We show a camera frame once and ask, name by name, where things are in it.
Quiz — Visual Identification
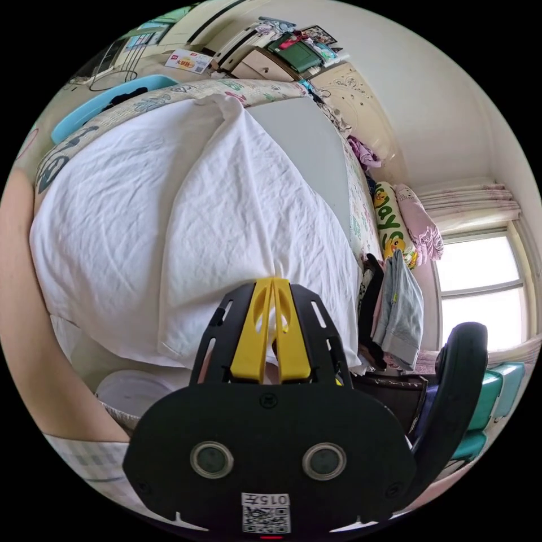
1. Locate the flat grey folding board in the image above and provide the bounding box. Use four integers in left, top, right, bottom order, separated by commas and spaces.
244, 96, 353, 231

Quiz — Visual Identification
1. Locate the light blue plastic basin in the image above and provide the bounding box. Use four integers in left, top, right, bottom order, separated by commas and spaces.
50, 75, 180, 146

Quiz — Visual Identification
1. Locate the purple garment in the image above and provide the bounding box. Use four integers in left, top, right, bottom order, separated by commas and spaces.
347, 135, 383, 171

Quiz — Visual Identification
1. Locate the white plastic bucket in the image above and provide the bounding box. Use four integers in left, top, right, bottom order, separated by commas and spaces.
94, 369, 188, 421

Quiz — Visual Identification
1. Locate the duck print pillow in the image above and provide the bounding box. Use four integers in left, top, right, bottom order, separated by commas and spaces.
373, 181, 419, 268

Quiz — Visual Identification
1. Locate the white short sleeve shirt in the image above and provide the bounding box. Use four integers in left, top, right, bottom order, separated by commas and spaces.
29, 93, 363, 370

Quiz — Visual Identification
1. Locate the pale pink curtain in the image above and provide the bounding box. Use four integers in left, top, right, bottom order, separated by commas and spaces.
417, 181, 522, 226

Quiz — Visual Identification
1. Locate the teal plastic stool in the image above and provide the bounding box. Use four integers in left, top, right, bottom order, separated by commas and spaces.
448, 361, 527, 465

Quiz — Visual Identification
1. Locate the white printed carton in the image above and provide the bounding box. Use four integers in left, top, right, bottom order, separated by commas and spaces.
164, 48, 211, 76

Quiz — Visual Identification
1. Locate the person's body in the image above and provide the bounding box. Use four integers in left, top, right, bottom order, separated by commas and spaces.
0, 168, 143, 515

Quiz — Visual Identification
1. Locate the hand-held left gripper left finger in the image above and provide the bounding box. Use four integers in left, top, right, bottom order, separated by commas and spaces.
230, 277, 276, 384

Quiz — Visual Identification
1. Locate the black curved bar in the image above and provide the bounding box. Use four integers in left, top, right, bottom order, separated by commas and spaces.
411, 321, 489, 502

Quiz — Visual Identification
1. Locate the cupboard with stacked things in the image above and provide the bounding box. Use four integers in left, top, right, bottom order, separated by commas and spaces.
211, 16, 350, 82

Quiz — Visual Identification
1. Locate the bed with printed woven mat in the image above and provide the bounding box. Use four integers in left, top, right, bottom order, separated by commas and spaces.
34, 77, 387, 384

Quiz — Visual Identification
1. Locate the pink pillow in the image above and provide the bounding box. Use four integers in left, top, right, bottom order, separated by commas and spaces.
394, 183, 444, 263

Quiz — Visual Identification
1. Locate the window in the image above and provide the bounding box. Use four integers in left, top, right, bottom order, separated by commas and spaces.
431, 228, 535, 353

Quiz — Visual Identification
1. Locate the dark wooden bedside cabinet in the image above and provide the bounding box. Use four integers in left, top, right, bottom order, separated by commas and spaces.
353, 371, 429, 434

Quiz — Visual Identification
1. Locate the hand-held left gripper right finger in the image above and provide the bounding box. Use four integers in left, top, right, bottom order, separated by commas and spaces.
274, 277, 312, 384

